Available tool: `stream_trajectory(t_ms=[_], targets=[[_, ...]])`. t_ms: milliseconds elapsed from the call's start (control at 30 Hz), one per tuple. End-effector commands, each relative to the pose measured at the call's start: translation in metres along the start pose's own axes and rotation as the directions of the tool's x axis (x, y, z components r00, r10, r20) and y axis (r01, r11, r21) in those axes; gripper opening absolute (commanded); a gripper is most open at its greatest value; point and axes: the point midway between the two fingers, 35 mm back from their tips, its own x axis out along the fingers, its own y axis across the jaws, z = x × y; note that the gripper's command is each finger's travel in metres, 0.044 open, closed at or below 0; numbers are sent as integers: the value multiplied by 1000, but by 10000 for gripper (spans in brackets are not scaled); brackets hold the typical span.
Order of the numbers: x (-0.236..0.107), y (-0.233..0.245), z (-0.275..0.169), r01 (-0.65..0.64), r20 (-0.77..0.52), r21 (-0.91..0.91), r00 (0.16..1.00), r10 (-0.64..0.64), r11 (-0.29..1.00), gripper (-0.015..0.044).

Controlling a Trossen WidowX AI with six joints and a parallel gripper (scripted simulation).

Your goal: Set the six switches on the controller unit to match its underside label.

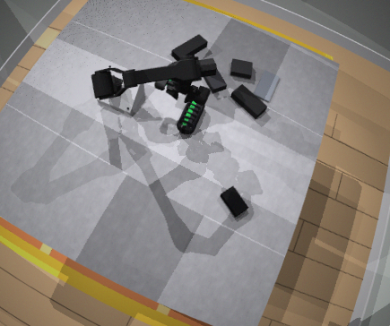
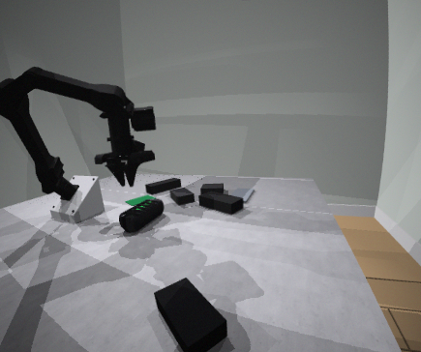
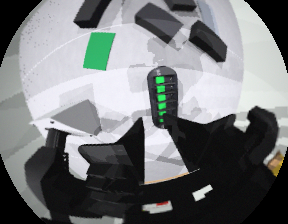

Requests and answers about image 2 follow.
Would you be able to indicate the dark grey switch panel with green rocker switches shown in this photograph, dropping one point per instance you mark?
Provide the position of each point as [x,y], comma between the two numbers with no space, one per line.
[142,213]

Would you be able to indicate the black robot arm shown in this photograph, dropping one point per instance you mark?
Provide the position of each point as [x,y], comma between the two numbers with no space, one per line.
[111,100]

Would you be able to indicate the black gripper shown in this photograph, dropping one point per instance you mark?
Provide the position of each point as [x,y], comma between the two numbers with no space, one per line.
[121,145]

